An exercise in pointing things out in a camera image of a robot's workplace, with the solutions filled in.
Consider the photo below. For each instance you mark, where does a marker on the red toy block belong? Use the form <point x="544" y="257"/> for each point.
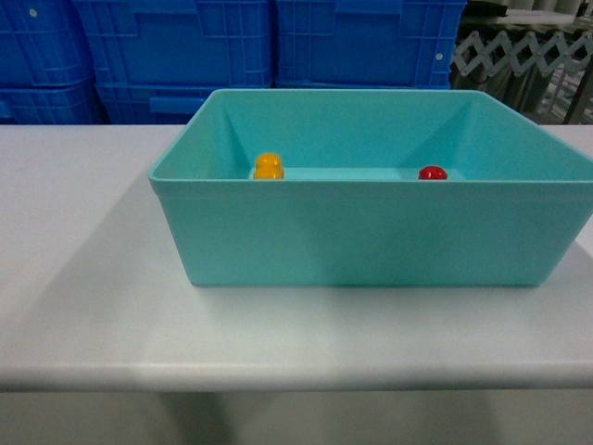
<point x="432" y="172"/>

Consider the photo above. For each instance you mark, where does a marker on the teal plastic box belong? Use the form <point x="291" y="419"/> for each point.
<point x="350" y="210"/>

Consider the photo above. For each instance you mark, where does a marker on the orange toy block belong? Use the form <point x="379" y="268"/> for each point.
<point x="268" y="166"/>

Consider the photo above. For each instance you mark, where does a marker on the blue crate top right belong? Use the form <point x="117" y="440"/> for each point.
<point x="361" y="44"/>

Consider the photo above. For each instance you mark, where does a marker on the blue crate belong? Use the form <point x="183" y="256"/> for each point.
<point x="66" y="105"/>
<point x="361" y="44"/>
<point x="155" y="104"/>
<point x="43" y="44"/>
<point x="179" y="43"/>

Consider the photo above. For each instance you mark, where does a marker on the blue crate bottom middle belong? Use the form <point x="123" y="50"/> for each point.
<point x="155" y="104"/>

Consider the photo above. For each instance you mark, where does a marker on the grey scissor expandable conveyor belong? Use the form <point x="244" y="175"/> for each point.
<point x="489" y="54"/>

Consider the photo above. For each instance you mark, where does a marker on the blue crate top middle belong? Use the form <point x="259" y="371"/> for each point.
<point x="179" y="43"/>

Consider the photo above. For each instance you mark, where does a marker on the blue crate bottom left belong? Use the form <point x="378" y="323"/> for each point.
<point x="66" y="105"/>

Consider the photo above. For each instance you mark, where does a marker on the blue crate top left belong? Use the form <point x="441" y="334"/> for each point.
<point x="43" y="44"/>

